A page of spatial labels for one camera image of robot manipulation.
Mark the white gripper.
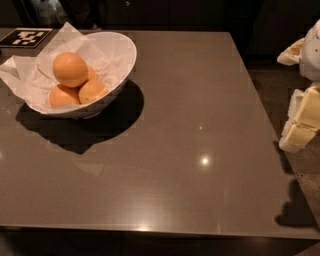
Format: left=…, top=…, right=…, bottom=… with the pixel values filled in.
left=277, top=20, right=320, bottom=153

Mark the white ceramic bowl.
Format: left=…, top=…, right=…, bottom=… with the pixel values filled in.
left=26, top=32, right=137, bottom=119

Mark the back hidden orange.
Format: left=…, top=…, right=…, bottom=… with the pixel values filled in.
left=87, top=65, right=98, bottom=80

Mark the white crumpled paper liner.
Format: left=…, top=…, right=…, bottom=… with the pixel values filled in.
left=0, top=23, right=110, bottom=113

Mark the black white marker tag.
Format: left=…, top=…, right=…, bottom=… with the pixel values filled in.
left=0, top=28, right=53, bottom=48

